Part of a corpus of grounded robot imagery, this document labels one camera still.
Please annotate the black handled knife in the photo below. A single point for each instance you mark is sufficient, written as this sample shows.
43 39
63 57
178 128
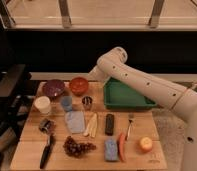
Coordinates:
46 151

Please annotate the bunch of dark grapes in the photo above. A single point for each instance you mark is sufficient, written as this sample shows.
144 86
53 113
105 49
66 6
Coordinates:
75 149

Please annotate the orange carrot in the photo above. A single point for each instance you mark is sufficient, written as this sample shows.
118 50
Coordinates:
121 143

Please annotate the orange fruit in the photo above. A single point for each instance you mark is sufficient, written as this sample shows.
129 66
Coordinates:
146 144

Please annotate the blue sponge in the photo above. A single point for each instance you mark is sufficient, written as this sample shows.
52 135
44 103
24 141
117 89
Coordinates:
111 150

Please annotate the red bowl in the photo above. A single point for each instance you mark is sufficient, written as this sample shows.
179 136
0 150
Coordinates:
78 86

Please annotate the small metal cup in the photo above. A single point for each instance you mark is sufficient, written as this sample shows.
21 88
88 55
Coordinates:
87 102

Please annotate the blue cup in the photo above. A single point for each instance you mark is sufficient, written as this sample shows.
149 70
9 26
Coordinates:
66 103

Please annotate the white cup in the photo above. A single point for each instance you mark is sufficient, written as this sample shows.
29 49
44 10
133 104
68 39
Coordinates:
43 104

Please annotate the green plastic tray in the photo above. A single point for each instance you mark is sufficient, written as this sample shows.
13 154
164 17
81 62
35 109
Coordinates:
118 95

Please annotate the purple bowl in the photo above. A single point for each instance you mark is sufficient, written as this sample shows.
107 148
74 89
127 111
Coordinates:
53 88

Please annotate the fork with red handle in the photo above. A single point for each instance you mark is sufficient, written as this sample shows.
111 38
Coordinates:
130 120

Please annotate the light blue cloth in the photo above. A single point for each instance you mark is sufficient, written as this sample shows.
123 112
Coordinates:
75 121

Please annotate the black chair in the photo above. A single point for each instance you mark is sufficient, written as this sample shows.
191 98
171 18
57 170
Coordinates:
11 97

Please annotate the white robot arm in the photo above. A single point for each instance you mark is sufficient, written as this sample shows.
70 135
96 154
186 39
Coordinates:
181 100

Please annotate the black remote control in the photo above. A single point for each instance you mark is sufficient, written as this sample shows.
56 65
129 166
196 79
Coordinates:
109 124

